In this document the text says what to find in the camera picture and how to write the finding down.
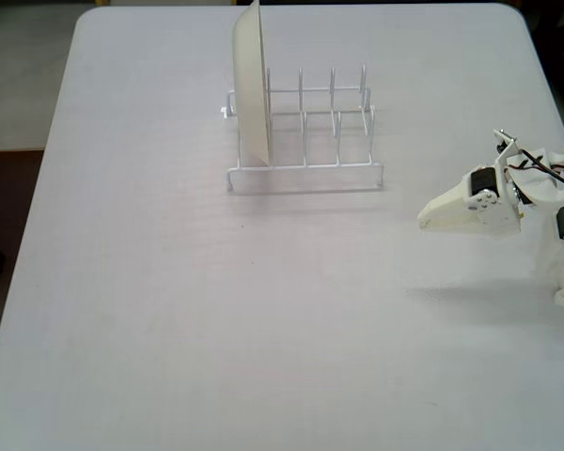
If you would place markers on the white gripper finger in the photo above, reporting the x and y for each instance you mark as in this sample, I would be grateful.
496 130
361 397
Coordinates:
451 223
449 202

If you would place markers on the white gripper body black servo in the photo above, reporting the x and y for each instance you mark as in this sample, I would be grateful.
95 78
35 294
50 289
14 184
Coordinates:
476 212

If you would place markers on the cream white plate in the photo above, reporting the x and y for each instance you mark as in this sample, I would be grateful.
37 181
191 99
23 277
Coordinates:
249 94

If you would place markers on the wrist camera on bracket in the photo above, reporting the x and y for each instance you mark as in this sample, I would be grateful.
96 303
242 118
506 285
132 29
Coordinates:
507 150

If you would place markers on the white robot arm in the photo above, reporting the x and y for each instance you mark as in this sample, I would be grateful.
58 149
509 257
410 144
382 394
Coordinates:
550 188

